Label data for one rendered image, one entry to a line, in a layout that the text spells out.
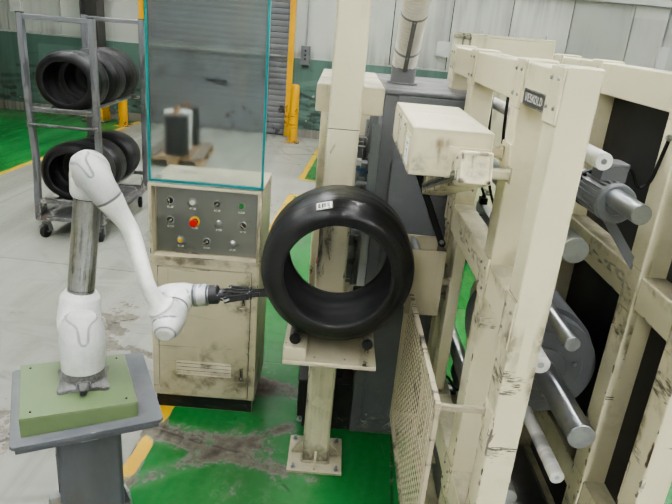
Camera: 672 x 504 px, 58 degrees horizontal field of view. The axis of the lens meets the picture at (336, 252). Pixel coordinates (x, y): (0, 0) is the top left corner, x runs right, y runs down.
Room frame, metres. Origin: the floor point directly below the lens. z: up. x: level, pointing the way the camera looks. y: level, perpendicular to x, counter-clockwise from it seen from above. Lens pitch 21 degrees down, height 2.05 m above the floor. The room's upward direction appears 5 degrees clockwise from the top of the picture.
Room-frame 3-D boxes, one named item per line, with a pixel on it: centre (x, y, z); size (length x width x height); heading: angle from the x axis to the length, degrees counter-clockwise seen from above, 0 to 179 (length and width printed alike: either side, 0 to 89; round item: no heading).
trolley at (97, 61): (5.71, 2.41, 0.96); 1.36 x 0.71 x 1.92; 177
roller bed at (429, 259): (2.45, -0.39, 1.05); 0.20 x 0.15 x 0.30; 1
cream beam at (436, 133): (2.11, -0.31, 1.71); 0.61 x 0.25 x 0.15; 1
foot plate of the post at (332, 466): (2.48, 0.01, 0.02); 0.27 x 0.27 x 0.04; 1
